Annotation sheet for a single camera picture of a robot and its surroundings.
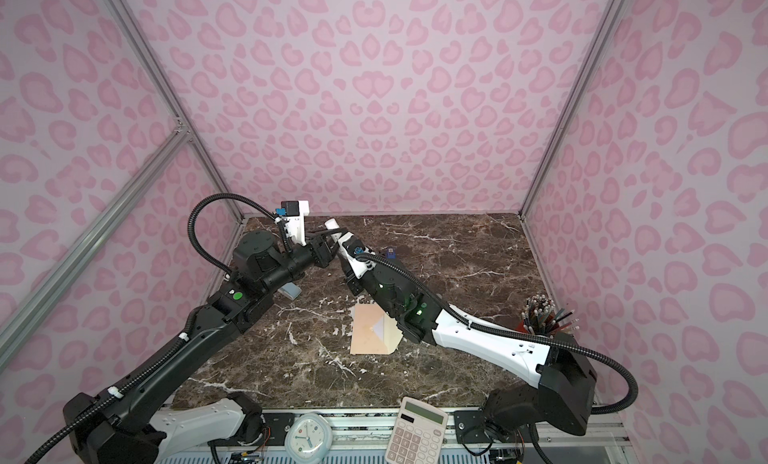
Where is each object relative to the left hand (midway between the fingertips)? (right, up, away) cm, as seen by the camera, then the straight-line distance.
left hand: (345, 226), depth 65 cm
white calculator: (+16, -49, +6) cm, 52 cm away
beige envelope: (+2, -33, +23) cm, 40 cm away
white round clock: (-9, -49, +4) cm, 50 cm away
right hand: (-1, -5, +3) cm, 6 cm away
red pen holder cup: (+47, -22, +10) cm, 53 cm away
